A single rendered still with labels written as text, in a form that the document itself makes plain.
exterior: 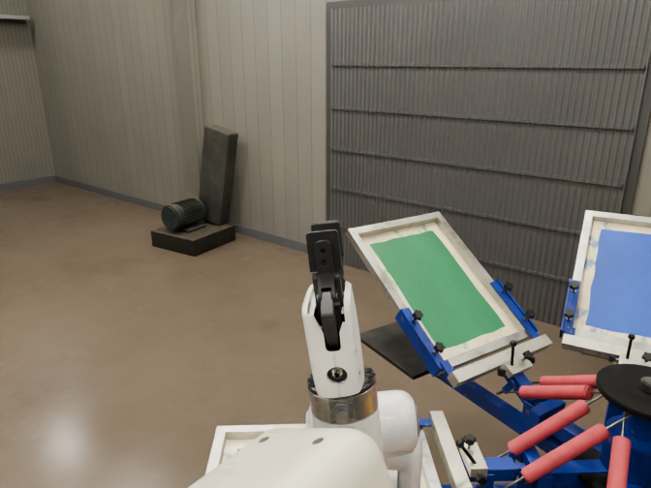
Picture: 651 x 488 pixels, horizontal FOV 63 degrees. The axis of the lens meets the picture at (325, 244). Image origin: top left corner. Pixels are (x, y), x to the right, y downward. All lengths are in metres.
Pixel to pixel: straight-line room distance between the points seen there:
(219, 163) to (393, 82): 2.56
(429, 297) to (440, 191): 3.03
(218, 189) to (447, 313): 5.00
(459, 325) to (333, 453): 2.04
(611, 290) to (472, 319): 0.72
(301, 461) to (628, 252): 2.71
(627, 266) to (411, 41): 3.27
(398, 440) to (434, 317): 1.76
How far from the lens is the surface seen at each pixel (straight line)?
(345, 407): 0.56
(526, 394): 2.24
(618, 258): 3.01
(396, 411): 0.68
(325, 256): 0.51
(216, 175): 7.03
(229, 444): 2.16
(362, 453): 0.45
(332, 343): 0.53
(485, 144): 5.16
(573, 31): 4.91
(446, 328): 2.41
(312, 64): 6.25
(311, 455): 0.45
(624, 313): 2.82
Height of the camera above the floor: 2.32
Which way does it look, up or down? 19 degrees down
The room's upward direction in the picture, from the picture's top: straight up
